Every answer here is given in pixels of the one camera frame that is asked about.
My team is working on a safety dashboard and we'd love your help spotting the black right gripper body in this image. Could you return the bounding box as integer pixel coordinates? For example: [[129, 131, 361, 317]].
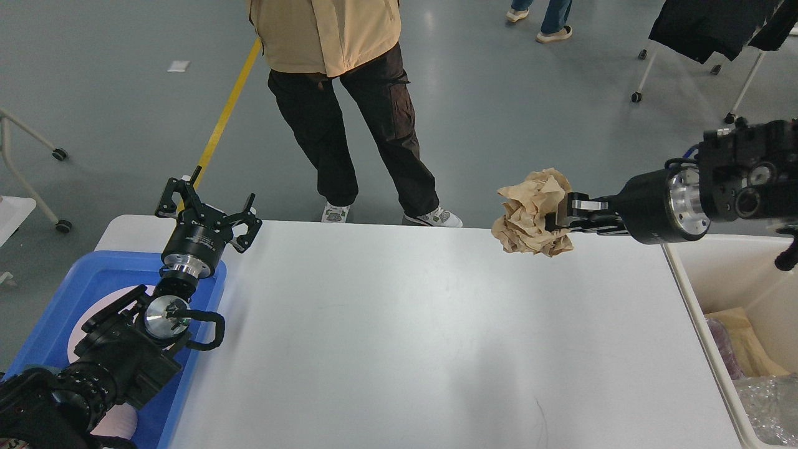
[[608, 167, 711, 244]]

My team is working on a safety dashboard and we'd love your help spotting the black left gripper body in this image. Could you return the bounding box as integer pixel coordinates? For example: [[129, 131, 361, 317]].
[[161, 220, 233, 278]]

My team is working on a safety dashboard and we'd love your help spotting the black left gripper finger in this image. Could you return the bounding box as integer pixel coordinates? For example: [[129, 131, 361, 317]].
[[154, 177, 213, 225], [219, 192, 262, 253]]

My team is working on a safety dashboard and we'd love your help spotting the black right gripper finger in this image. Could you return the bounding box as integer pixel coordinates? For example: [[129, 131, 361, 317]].
[[566, 191, 617, 216], [547, 215, 629, 236]]

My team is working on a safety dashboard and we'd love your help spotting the brown paper scrap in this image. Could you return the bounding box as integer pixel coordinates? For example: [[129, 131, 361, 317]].
[[491, 168, 574, 258]]

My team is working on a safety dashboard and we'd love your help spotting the pink plate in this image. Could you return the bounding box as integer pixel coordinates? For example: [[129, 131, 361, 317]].
[[66, 285, 136, 364]]

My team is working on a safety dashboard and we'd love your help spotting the brown paper bag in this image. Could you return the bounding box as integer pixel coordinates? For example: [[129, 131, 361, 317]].
[[704, 307, 790, 378]]

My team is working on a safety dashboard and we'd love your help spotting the crushed pink can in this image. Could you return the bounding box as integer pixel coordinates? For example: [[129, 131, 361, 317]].
[[706, 318, 747, 380]]

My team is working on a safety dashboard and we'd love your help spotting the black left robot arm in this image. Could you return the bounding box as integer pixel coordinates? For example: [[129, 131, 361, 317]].
[[1, 175, 262, 448]]

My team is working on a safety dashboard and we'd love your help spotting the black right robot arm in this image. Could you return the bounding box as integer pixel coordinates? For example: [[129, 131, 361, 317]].
[[546, 118, 797, 244]]

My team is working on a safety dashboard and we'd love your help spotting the beige plastic bin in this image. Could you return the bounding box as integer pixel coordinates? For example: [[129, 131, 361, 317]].
[[664, 234, 797, 448]]

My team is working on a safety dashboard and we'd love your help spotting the blue plastic tray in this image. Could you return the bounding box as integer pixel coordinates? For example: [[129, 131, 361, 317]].
[[7, 251, 198, 448]]

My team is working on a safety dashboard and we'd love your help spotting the white office chair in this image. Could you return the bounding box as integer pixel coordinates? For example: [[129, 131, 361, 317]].
[[613, 35, 797, 131]]

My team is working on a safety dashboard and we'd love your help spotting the white rolling table left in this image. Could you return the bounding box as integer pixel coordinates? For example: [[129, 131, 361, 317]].
[[0, 107, 72, 247]]

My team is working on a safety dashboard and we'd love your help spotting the person in blue jeans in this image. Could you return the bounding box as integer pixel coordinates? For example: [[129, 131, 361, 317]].
[[506, 0, 574, 44]]

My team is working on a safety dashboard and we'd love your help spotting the black jacket on chair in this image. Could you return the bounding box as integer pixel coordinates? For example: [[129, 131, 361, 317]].
[[648, 1, 797, 64]]

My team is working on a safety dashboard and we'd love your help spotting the person in beige jacket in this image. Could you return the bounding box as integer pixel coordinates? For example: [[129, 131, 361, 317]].
[[247, 1, 463, 228]]

